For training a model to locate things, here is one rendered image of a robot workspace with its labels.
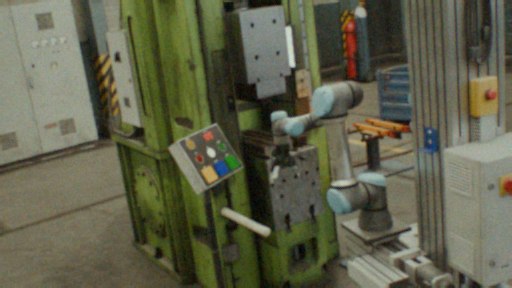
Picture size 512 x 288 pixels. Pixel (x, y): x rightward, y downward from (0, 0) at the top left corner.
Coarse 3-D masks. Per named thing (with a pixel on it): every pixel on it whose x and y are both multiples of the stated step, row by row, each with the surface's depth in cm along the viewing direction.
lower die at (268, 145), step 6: (246, 132) 363; (258, 132) 359; (264, 132) 360; (270, 132) 358; (246, 138) 354; (258, 138) 348; (264, 138) 346; (270, 138) 340; (246, 144) 346; (258, 144) 338; (264, 144) 336; (270, 144) 332; (258, 150) 336; (264, 150) 331; (270, 150) 333; (270, 156) 333
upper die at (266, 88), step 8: (264, 80) 323; (272, 80) 326; (280, 80) 329; (240, 88) 336; (248, 88) 328; (256, 88) 321; (264, 88) 324; (272, 88) 327; (280, 88) 330; (248, 96) 330; (256, 96) 323; (264, 96) 325
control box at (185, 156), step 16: (208, 128) 300; (176, 144) 280; (208, 144) 294; (224, 144) 303; (176, 160) 284; (192, 160) 281; (208, 160) 289; (224, 160) 297; (192, 176) 281; (224, 176) 291
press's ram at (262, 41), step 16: (240, 16) 308; (256, 16) 314; (272, 16) 319; (240, 32) 311; (256, 32) 315; (272, 32) 321; (240, 48) 315; (256, 48) 317; (272, 48) 323; (240, 64) 319; (256, 64) 318; (272, 64) 324; (288, 64) 330; (240, 80) 324; (256, 80) 320
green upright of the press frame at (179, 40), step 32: (160, 0) 336; (192, 0) 306; (160, 32) 340; (192, 32) 309; (224, 32) 320; (192, 64) 313; (224, 64) 324; (192, 96) 322; (224, 96) 326; (192, 128) 336; (192, 192) 367; (224, 192) 336; (192, 224) 371; (224, 224) 339; (256, 256) 356
